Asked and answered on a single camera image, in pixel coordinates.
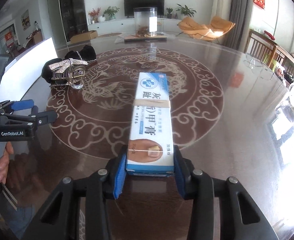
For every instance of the green potted plant right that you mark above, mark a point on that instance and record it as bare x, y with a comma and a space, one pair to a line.
185, 11

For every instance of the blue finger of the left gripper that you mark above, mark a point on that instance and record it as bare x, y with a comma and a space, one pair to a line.
14, 106
41, 118

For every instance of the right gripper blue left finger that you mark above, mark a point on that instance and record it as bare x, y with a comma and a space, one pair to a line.
58, 217

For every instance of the person left hand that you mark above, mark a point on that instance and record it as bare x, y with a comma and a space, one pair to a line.
4, 162

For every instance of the clear plastic jar black lid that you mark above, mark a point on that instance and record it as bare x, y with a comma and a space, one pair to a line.
146, 24

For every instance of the green potted plant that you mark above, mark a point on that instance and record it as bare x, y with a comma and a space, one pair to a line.
110, 12
185, 11

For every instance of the blue white ointment box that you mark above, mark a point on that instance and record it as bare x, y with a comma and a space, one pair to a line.
150, 149

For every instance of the black flat television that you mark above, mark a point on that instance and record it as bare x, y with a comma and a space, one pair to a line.
130, 5

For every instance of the black velvet scrunchie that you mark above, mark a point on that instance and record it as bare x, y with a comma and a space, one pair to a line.
87, 54

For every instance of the rhinestone bow hair clip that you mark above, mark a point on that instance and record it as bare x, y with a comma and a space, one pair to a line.
70, 72

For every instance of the grey curtain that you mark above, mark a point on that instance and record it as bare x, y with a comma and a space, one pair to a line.
240, 15

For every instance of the green potted plant left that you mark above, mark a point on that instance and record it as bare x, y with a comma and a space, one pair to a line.
110, 12

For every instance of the large white cardboard bin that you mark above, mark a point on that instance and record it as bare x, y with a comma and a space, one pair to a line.
25, 69

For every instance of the white low tv cabinet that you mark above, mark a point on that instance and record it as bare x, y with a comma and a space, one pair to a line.
128, 26

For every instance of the wooden dining chair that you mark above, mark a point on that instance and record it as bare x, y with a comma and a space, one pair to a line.
265, 49

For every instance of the framed wall painting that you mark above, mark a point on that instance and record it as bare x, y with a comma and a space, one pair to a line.
25, 20

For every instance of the covered standing air conditioner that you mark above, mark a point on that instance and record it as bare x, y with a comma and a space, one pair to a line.
220, 0

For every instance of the dark glass display cabinet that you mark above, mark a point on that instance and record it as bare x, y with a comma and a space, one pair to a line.
73, 16

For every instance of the brown cardboard box on floor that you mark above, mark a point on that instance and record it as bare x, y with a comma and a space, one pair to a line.
84, 37

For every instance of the red flower vase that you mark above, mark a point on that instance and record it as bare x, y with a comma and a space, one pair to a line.
93, 14

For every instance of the orange lounge chair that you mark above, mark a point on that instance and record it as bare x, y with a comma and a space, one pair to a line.
206, 32

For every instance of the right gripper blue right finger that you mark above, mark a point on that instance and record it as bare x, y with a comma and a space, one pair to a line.
240, 216

